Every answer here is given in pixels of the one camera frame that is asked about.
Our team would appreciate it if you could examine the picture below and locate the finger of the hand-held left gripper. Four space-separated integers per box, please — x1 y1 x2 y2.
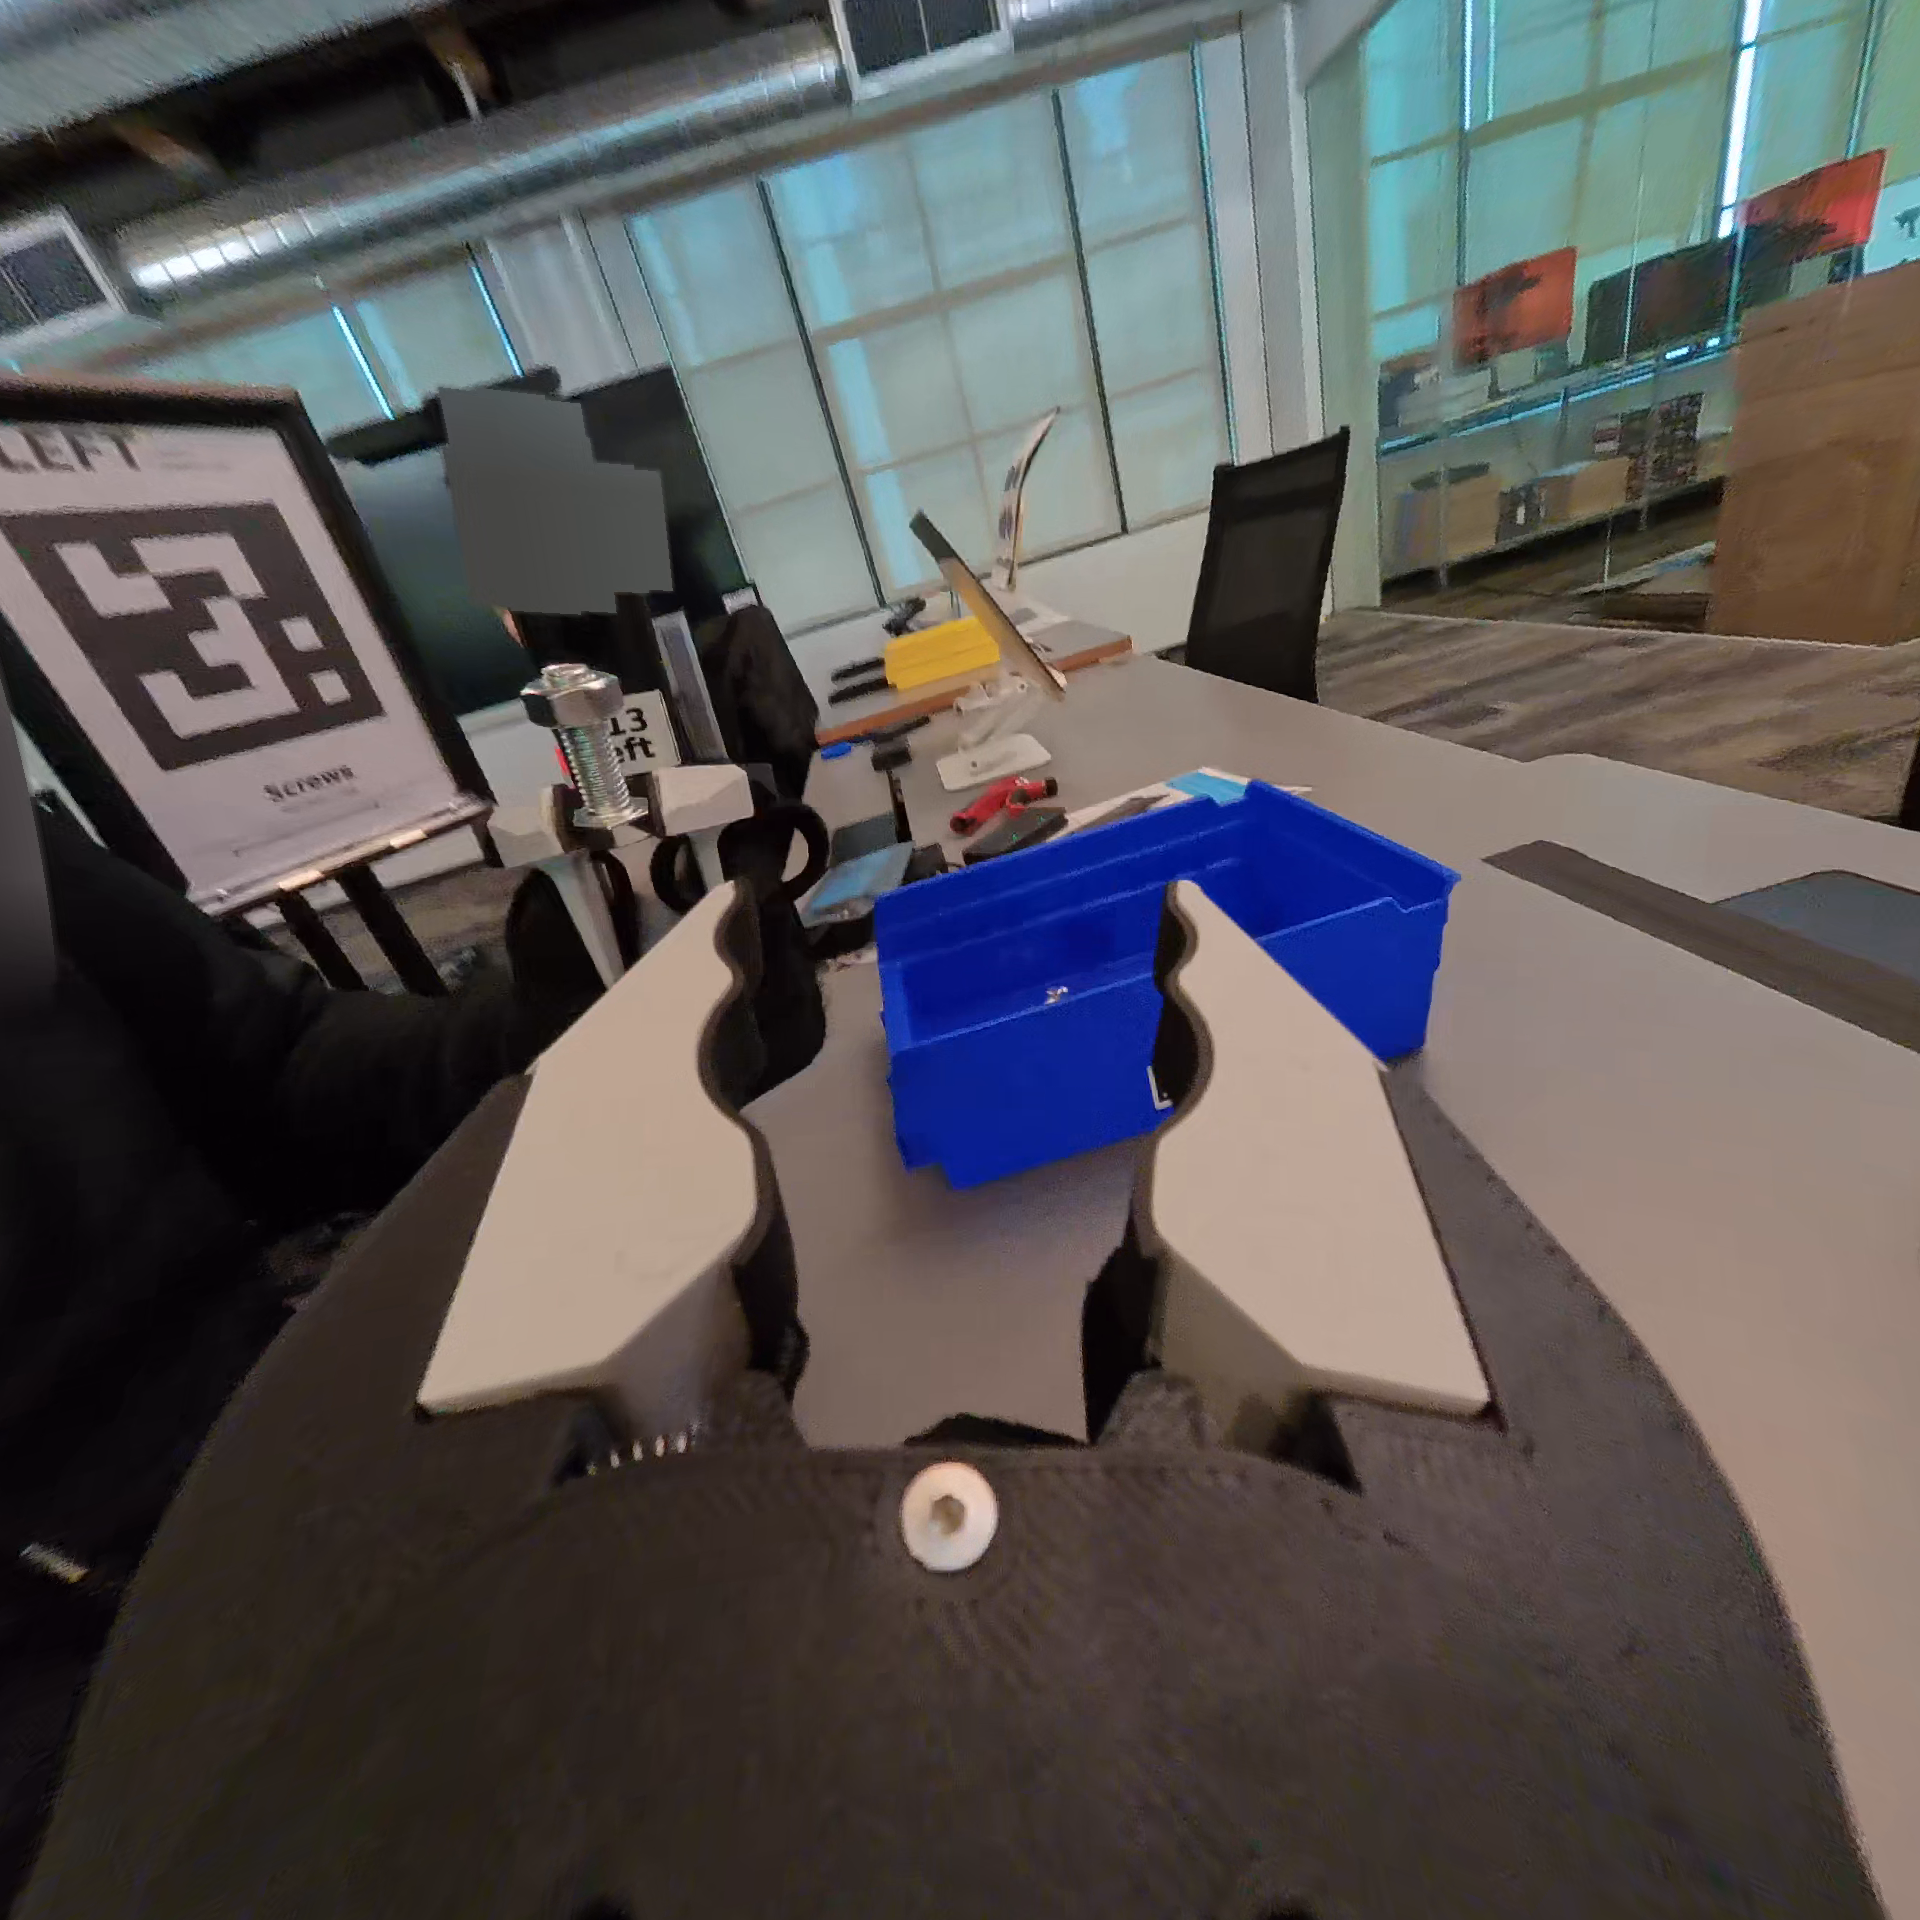
487 783 634 987
645 759 759 911

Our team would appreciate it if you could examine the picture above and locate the silver ceiling duct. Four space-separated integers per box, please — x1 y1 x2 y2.
112 0 1247 295

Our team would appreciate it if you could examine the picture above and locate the blue printed paper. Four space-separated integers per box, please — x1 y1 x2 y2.
1101 766 1308 827

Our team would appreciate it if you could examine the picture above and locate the blue plastic bin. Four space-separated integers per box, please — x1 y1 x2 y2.
874 779 1461 1186

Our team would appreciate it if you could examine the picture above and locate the ceiling air vent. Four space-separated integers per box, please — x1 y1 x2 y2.
0 210 127 354
831 0 1008 98

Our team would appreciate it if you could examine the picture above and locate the silver hex nut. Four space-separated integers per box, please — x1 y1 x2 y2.
519 663 624 736

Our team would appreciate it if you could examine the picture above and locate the white stand with tilted board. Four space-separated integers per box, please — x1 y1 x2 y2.
908 510 1098 792

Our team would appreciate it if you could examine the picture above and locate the wooden background desk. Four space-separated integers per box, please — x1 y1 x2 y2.
808 592 1134 745

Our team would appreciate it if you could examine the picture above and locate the black mesh office chair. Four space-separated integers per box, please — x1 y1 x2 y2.
1160 427 1352 705

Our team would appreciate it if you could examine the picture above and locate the white coded sign on easel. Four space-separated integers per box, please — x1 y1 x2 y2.
0 374 496 991

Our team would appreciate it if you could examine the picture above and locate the storage shelf with boxes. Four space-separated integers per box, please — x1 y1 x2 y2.
1372 358 1742 587

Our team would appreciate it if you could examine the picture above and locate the red screen monitor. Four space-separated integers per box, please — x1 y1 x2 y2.
1739 150 1887 288
1452 247 1579 368

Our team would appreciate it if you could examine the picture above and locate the small yellow bin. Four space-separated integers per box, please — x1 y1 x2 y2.
883 617 999 694

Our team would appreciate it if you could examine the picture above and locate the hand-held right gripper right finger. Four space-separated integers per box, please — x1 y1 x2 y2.
1078 880 1492 1442

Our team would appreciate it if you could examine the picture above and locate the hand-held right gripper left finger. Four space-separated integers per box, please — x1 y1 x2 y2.
415 880 812 1448

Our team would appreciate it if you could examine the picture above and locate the grey framed panel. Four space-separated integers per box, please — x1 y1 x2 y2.
652 614 724 767

